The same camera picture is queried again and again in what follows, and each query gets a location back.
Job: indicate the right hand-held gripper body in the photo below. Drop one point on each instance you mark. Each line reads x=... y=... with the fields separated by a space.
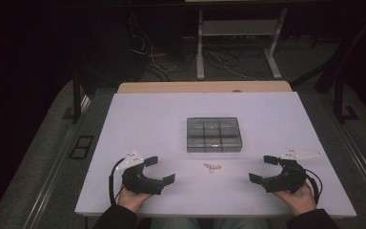
x=287 y=178

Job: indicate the metal floor rail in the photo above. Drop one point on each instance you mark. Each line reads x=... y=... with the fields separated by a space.
x=54 y=171
x=362 y=165

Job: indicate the black slanted stand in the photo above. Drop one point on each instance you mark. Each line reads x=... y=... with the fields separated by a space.
x=339 y=95

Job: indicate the black upright stand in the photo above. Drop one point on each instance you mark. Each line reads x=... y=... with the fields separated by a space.
x=76 y=101

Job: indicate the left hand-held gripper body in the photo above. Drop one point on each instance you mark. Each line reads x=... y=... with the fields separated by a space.
x=139 y=183

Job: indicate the clear plastic compartment box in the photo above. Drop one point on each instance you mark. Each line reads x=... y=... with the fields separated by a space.
x=213 y=135

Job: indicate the person's right hand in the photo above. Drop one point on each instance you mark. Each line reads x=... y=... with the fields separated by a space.
x=297 y=199

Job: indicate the grey metal stand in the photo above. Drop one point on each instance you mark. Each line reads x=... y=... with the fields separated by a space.
x=238 y=28

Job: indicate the person's left hand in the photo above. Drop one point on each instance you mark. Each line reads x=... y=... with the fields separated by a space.
x=132 y=199

